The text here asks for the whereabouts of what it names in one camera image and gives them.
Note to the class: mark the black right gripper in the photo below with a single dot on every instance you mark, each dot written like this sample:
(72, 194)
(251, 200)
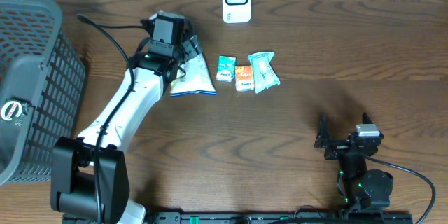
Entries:
(338, 147)

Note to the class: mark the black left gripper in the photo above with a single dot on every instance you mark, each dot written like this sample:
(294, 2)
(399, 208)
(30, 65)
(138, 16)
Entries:
(192, 45)

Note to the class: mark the white teal package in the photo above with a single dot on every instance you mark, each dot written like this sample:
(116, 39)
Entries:
(194, 78)

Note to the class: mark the teal tissue pack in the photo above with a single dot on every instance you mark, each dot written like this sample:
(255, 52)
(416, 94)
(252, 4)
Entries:
(226, 68)

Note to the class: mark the orange tissue pack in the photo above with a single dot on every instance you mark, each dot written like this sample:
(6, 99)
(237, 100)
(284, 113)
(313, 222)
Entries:
(244, 80)

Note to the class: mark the dark green round-label box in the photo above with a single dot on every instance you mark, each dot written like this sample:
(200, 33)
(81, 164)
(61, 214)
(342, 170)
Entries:
(14, 111)

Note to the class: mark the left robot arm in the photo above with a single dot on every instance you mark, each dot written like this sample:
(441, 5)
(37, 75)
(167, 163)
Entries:
(89, 180)

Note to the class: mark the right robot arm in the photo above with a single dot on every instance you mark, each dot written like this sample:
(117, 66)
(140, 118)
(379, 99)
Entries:
(365, 190)

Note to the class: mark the grey plastic mesh basket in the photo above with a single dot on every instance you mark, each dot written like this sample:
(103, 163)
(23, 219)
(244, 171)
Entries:
(40, 67)

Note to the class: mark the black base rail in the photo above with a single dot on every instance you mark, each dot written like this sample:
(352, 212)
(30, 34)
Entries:
(235, 218)

